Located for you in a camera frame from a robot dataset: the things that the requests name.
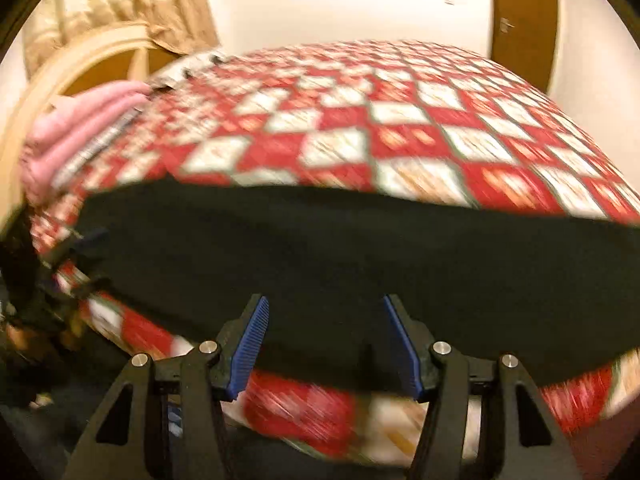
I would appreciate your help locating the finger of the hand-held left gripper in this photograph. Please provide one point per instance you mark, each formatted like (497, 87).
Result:
(82, 290)
(90, 240)

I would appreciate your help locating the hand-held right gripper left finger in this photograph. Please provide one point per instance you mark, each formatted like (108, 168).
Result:
(248, 347)

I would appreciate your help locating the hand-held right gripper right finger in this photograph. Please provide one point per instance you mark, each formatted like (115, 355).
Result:
(404, 350)

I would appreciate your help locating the black pants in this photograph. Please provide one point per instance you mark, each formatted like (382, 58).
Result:
(325, 260)

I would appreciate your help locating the pink pillow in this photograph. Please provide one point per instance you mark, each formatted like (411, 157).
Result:
(75, 130)

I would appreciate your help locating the cream wooden headboard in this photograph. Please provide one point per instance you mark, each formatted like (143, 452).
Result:
(30, 105)

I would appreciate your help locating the white patterned pillow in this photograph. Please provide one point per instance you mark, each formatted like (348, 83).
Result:
(200, 62)

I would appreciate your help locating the red checkered printed blanket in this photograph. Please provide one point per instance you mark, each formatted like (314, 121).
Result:
(350, 125)

